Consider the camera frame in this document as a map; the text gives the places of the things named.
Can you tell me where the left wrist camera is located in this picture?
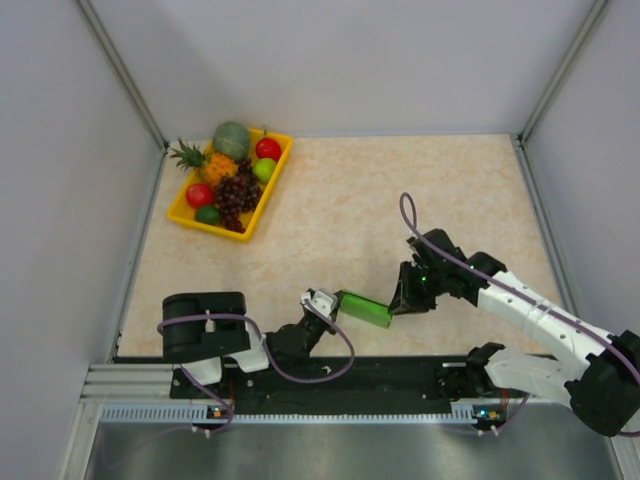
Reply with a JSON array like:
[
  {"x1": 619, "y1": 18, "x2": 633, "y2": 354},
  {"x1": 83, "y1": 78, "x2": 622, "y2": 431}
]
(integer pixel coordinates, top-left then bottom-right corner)
[{"x1": 300, "y1": 289, "x2": 341, "y2": 324}]

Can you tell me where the yellow plastic tray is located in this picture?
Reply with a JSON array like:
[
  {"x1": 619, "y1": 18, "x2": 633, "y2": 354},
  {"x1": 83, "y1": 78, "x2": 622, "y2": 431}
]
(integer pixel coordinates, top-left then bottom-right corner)
[{"x1": 167, "y1": 122, "x2": 294, "y2": 242}]

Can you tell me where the red apple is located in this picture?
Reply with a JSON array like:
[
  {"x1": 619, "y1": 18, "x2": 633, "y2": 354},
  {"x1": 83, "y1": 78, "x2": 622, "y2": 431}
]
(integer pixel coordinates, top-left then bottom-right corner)
[{"x1": 255, "y1": 137, "x2": 282, "y2": 162}]

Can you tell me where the white slotted cable duct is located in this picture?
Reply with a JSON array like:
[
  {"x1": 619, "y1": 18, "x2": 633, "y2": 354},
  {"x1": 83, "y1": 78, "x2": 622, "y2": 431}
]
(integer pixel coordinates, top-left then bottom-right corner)
[{"x1": 100, "y1": 403, "x2": 505, "y2": 426}]

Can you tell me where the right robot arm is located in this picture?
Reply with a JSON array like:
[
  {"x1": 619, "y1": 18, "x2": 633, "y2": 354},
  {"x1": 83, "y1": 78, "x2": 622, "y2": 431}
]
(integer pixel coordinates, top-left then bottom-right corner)
[{"x1": 388, "y1": 229, "x2": 639, "y2": 437}]

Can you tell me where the green lime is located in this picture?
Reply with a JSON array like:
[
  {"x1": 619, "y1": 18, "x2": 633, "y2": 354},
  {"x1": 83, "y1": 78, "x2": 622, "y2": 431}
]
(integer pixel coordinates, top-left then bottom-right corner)
[{"x1": 194, "y1": 205, "x2": 221, "y2": 226}]

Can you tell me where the red pomegranate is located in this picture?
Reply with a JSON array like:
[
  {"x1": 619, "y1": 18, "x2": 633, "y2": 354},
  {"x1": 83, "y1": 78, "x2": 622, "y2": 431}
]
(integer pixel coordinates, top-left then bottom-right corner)
[{"x1": 185, "y1": 183, "x2": 215, "y2": 210}]

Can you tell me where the purple grape bunch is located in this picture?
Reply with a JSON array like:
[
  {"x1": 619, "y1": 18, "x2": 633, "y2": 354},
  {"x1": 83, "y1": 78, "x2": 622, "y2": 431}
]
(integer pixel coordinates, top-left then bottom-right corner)
[{"x1": 216, "y1": 158, "x2": 262, "y2": 233}]

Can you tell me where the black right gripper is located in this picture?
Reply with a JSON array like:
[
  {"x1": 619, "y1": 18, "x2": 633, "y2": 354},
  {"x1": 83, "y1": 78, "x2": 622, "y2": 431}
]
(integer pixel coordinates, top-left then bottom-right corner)
[{"x1": 388, "y1": 260, "x2": 447, "y2": 315}]

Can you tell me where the aluminium frame rail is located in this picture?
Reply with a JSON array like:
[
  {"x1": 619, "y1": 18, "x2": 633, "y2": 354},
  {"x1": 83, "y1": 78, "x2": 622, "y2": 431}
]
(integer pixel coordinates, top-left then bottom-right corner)
[{"x1": 79, "y1": 362, "x2": 626, "y2": 405}]

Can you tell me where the green apple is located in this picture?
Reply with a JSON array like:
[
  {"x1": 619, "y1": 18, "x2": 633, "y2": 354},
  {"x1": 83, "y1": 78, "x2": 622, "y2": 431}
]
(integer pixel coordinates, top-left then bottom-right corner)
[{"x1": 252, "y1": 158, "x2": 277, "y2": 184}]

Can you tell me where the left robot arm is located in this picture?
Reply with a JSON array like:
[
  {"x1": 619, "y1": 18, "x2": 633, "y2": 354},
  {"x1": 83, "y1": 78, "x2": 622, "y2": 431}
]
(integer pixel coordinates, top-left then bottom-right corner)
[{"x1": 159, "y1": 290, "x2": 337, "y2": 397}]

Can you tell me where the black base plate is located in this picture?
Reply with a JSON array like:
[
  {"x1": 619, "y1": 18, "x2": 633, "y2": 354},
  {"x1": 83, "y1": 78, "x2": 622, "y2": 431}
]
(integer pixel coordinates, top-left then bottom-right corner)
[{"x1": 169, "y1": 355, "x2": 506, "y2": 415}]

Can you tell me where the pineapple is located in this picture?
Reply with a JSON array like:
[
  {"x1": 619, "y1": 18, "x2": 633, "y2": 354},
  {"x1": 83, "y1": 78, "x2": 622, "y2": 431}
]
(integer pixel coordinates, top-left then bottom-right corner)
[{"x1": 170, "y1": 139, "x2": 238, "y2": 187}]

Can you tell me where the green paper box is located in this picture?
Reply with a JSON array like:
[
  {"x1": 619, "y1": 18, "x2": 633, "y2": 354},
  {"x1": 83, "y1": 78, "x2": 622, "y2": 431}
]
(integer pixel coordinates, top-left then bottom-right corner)
[{"x1": 339, "y1": 290, "x2": 392, "y2": 329}]

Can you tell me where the green melon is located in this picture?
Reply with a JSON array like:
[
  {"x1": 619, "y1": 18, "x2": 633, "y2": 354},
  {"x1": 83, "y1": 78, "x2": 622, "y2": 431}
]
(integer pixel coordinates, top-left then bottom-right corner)
[{"x1": 213, "y1": 121, "x2": 251, "y2": 162}]

